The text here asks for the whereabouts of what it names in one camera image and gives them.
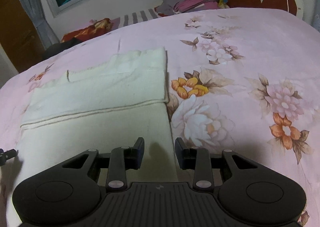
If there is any white knit sweater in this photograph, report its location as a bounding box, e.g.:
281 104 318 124
16 46 179 192

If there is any pink floral bed sheet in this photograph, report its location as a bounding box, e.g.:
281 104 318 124
1 8 319 226

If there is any black garment on bed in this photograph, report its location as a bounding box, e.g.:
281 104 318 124
42 37 82 61

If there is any brown wooden door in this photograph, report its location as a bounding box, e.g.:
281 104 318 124
1 0 44 73

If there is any red patterned cloth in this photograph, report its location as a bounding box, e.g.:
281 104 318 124
61 18 113 42

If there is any striped grey mattress cover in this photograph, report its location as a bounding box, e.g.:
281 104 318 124
111 8 161 30

